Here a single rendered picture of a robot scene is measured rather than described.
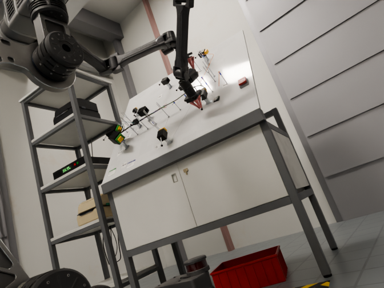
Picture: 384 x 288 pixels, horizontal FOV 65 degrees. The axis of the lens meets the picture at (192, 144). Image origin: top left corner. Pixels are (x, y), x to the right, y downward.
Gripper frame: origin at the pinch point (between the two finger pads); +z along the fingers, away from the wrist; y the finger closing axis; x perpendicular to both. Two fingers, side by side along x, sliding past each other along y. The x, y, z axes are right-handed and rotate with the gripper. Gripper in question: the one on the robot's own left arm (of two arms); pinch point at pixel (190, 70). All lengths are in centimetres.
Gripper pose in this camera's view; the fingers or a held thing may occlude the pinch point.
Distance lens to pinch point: 187.3
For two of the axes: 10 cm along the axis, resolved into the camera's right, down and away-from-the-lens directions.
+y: -8.0, 2.7, 5.3
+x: -4.0, 4.1, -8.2
